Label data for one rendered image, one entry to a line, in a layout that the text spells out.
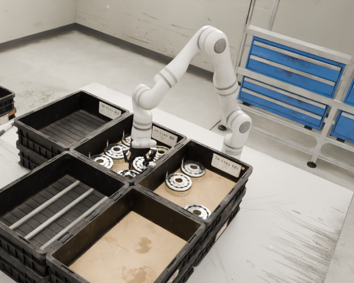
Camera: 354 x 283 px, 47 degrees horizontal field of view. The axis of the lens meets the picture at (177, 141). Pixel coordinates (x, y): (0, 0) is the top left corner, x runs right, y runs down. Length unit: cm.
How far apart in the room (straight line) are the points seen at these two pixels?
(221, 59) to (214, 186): 50
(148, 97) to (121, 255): 53
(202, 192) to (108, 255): 47
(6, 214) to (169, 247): 55
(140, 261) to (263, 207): 70
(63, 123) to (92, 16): 349
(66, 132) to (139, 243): 70
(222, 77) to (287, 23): 260
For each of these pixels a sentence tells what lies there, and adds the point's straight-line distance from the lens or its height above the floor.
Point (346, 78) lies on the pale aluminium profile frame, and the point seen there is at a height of 79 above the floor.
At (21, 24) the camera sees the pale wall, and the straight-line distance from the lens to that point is 491.
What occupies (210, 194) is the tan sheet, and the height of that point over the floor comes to 83.
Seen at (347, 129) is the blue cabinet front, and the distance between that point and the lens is 333.
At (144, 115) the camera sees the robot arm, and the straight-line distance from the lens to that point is 145.
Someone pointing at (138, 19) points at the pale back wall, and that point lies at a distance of 486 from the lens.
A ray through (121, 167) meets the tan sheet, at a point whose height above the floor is 83.
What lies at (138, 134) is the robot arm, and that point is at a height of 103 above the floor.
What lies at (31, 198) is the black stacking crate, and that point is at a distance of 151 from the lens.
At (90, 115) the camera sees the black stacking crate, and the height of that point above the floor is 83.
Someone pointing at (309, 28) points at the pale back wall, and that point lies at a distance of 405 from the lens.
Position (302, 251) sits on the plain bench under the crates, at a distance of 168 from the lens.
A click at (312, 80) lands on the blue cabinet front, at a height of 69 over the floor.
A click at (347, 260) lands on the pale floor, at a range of 282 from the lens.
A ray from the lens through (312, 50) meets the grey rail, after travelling 316.
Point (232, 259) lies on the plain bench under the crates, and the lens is 155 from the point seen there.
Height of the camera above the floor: 183
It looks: 33 degrees down
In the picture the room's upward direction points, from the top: 10 degrees clockwise
